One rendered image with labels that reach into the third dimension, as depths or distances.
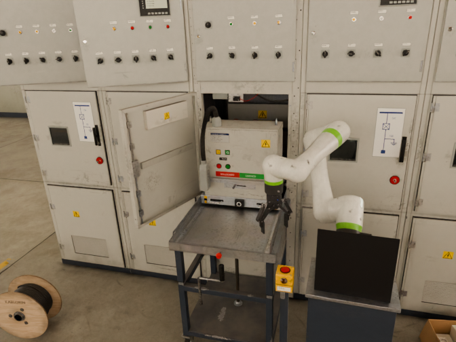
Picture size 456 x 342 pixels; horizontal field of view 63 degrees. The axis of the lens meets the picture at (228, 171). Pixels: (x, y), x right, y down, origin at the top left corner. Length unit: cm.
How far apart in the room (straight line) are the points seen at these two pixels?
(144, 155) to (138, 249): 115
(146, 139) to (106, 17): 76
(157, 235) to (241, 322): 98
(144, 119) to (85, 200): 123
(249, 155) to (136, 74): 88
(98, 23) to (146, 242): 169
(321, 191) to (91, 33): 163
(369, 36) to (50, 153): 245
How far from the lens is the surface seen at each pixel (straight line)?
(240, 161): 236
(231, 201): 248
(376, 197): 259
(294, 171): 171
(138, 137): 226
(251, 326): 261
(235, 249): 209
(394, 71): 237
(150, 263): 328
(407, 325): 307
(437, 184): 260
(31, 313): 300
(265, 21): 236
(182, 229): 228
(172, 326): 292
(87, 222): 338
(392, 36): 235
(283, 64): 236
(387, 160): 250
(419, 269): 289
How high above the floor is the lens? 201
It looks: 22 degrees down
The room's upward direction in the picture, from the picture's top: 2 degrees counter-clockwise
